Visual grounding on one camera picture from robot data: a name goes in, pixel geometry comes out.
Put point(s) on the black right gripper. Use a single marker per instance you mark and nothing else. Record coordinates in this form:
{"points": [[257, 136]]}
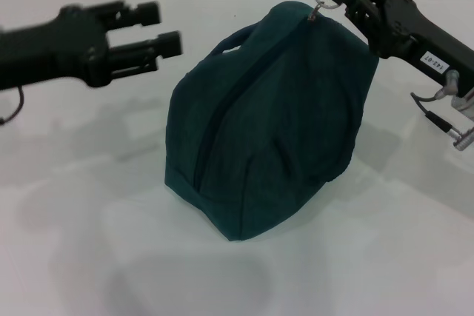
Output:
{"points": [[418, 42]]}

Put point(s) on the dark teal insulated lunch bag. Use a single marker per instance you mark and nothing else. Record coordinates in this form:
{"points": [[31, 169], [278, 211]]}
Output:
{"points": [[266, 127]]}

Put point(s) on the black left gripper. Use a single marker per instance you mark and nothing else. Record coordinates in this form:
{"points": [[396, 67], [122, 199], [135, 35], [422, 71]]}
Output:
{"points": [[48, 53]]}

